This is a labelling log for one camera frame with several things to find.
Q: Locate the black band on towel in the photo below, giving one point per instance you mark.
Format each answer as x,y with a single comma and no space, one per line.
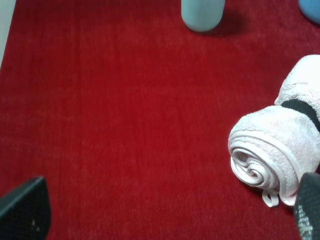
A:
304,108

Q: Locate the light grey cup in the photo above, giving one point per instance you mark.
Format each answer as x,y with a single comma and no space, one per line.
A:
202,15

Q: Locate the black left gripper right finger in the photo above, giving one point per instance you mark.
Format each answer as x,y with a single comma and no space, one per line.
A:
306,209

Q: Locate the red table cloth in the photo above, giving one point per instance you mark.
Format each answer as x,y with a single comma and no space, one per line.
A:
127,114

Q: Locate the rolled pink towel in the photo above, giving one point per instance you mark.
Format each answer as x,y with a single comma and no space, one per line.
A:
272,148

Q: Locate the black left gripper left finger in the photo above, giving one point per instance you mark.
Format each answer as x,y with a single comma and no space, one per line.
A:
25,211

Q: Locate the light blue bowl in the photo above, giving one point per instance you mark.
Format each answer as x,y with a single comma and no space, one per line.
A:
310,9

